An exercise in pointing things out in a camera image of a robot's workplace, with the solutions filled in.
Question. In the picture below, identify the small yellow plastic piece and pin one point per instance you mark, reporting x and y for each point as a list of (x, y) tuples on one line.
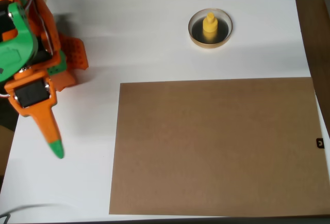
[(209, 25)]

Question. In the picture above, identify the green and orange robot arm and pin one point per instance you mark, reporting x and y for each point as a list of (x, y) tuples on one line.
[(13, 53)]

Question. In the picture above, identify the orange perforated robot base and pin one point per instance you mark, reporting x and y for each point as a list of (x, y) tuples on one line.
[(77, 51)]

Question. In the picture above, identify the round gold-rimmed dark dish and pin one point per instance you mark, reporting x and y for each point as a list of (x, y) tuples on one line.
[(196, 31)]

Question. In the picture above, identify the brown rectangular board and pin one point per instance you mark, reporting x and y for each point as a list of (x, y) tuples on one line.
[(219, 146)]

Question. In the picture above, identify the small black tag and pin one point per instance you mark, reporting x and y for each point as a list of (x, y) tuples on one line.
[(319, 143)]

